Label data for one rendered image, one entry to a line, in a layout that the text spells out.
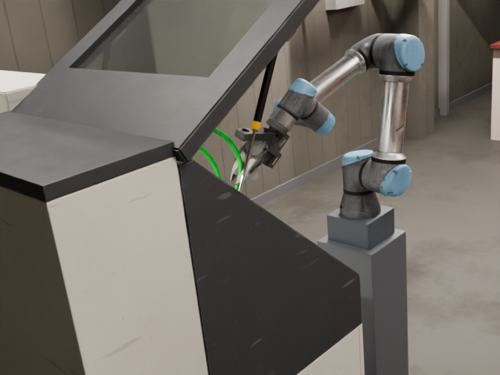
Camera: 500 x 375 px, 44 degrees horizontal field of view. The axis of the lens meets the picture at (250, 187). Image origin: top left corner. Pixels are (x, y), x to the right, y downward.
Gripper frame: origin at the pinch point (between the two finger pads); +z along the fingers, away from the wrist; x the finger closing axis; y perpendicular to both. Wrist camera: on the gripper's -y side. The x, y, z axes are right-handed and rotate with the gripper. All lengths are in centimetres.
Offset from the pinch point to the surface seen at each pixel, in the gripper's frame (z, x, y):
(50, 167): 16, -34, -70
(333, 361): 26, -45, 29
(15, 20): 1, 204, -1
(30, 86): 12, 33, -52
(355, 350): 21, -43, 38
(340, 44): -143, 254, 254
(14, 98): 17, 31, -54
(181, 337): 33, -47, -31
